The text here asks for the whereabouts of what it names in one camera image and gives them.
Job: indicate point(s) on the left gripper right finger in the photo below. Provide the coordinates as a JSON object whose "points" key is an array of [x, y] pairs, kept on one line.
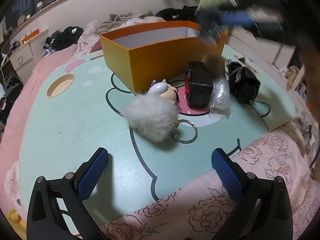
{"points": [[263, 208]]}

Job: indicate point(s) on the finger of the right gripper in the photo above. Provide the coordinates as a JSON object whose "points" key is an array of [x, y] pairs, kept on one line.
{"points": [[234, 18], [210, 25]]}

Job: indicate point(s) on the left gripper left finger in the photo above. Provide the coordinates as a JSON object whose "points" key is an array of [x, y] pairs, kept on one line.
{"points": [[51, 199]]}

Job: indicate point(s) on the brown fluffy pompom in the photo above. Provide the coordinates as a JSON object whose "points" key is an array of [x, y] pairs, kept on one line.
{"points": [[215, 65]]}

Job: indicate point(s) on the black knitted pouch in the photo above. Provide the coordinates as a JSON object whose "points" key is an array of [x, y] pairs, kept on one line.
{"points": [[198, 85]]}

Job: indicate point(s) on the black drawstring pouch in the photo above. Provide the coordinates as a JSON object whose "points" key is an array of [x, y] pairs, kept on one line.
{"points": [[243, 84]]}

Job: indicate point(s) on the clear bubble wrap bag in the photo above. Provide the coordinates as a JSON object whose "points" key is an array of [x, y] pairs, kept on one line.
{"points": [[220, 102]]}

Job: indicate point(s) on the white fluffy pompom keychain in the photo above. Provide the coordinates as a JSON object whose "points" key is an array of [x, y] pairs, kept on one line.
{"points": [[151, 116]]}

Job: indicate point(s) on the chibi figure toy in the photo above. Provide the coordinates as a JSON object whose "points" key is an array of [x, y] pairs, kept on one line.
{"points": [[165, 90]]}

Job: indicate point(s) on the black clothes pile right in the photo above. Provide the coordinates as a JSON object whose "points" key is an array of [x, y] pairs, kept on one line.
{"points": [[184, 14]]}

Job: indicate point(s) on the black clothes pile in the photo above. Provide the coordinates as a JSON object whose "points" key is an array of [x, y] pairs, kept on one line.
{"points": [[184, 14], [62, 40]]}

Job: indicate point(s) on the pink floral bed blanket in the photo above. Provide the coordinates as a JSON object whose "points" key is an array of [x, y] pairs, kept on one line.
{"points": [[199, 207]]}

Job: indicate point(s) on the orange cardboard storage box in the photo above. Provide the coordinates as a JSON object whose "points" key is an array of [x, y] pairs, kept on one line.
{"points": [[141, 53]]}

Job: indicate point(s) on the black clothes pile left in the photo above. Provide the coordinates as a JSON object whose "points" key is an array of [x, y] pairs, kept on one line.
{"points": [[62, 40]]}

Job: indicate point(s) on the white drawer cabinet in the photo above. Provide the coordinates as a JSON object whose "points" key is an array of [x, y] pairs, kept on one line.
{"points": [[21, 56]]}

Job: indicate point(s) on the small orange box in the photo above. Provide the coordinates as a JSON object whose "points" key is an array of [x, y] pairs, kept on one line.
{"points": [[30, 35]]}

